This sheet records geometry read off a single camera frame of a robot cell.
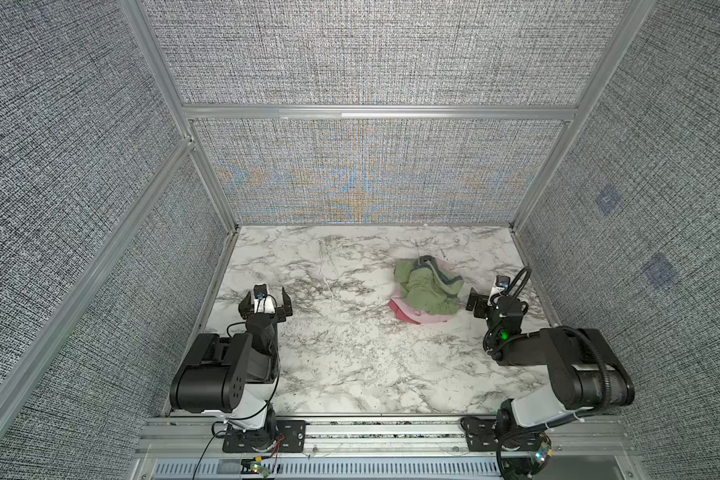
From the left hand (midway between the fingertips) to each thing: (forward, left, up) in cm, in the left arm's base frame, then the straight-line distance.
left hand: (266, 291), depth 89 cm
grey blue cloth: (+8, -50, +2) cm, 50 cm away
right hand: (-1, -68, -3) cm, 69 cm away
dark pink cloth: (-5, -40, -8) cm, 41 cm away
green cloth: (-2, -47, 0) cm, 47 cm away
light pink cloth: (-8, -47, -6) cm, 48 cm away
